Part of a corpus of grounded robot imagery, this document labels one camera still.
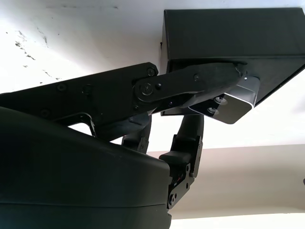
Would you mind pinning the black camera box base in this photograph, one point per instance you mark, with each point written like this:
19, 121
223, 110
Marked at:
233, 35

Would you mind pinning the small silver depth camera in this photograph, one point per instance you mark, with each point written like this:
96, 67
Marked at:
236, 107

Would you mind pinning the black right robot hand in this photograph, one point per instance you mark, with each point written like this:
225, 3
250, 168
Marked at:
71, 171

